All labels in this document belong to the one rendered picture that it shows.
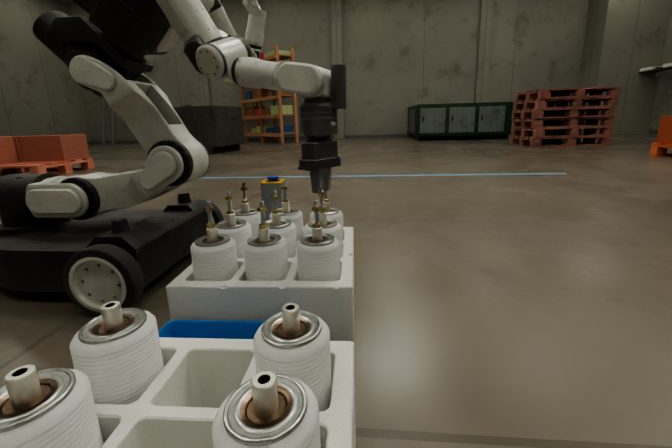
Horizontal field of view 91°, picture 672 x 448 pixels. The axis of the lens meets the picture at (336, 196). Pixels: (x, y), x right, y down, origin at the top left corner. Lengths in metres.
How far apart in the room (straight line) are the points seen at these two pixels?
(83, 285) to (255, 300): 0.56
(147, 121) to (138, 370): 0.81
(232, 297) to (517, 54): 10.57
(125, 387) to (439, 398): 0.51
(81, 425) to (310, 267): 0.43
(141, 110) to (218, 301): 0.66
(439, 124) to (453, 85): 2.41
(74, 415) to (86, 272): 0.70
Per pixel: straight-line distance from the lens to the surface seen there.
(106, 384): 0.54
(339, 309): 0.72
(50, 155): 5.06
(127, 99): 1.19
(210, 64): 0.89
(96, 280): 1.12
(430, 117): 8.11
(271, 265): 0.73
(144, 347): 0.53
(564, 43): 11.47
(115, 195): 1.29
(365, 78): 10.09
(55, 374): 0.49
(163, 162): 1.12
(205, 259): 0.77
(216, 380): 0.61
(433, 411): 0.72
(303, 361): 0.43
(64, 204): 1.35
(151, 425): 0.51
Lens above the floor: 0.51
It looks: 13 degrees down
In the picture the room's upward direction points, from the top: 2 degrees counter-clockwise
